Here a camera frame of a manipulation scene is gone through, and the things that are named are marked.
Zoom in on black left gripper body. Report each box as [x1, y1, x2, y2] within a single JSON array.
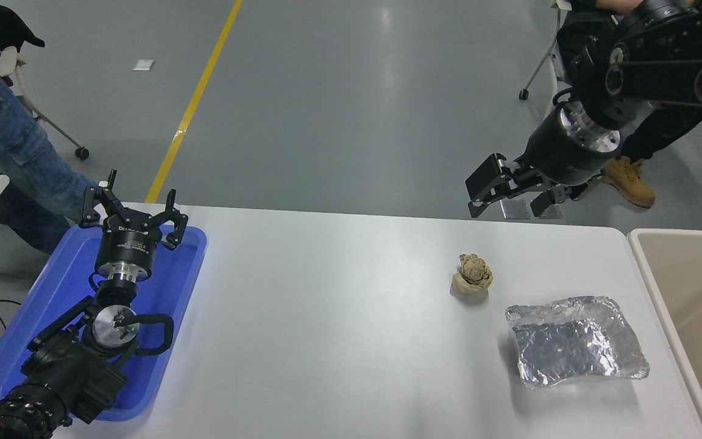
[[95, 210, 164, 271]]

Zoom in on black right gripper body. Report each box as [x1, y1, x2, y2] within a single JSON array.
[[517, 109, 605, 187]]

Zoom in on silver foil plate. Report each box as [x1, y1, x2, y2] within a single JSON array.
[[505, 296, 650, 390]]

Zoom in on blue plastic tray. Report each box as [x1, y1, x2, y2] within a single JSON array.
[[0, 224, 208, 423]]

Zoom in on person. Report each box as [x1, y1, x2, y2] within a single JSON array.
[[557, 0, 702, 209], [0, 0, 99, 254]]

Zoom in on crumpled tan paper ball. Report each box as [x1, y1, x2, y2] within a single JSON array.
[[451, 254, 494, 296]]

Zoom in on grey rolling chair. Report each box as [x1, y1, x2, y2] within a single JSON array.
[[0, 46, 91, 161]]

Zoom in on large pale bin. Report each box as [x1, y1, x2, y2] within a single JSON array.
[[627, 229, 702, 439]]

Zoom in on black jacket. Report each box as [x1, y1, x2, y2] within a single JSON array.
[[0, 0, 46, 49]]

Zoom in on white frame rolling chair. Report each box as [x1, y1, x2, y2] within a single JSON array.
[[519, 0, 571, 101]]

